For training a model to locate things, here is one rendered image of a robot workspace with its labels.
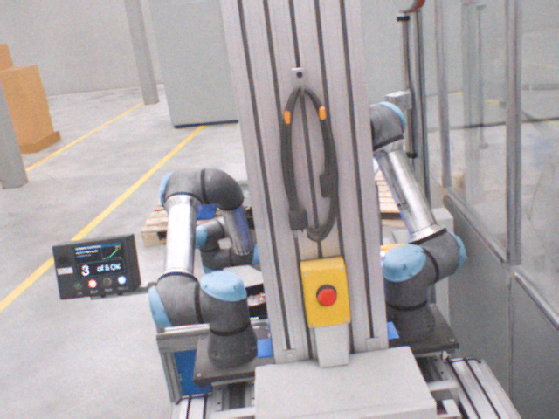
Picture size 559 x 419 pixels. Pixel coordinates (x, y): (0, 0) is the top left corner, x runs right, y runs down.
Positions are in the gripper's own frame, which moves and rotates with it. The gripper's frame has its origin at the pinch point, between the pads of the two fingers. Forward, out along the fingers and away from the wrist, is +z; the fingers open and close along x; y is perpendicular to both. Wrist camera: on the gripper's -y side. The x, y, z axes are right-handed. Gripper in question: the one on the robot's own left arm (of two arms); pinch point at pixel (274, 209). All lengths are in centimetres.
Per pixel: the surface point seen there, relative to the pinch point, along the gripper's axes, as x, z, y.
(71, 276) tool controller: 1, -76, 17
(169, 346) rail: 37, -52, 8
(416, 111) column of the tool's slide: -20, 81, -4
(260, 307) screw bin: 32.4, -18.4, -4.9
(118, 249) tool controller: -5, -61, 7
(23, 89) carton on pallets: -60, 133, 792
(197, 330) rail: 32, -43, 1
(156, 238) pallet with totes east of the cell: 81, 72, 295
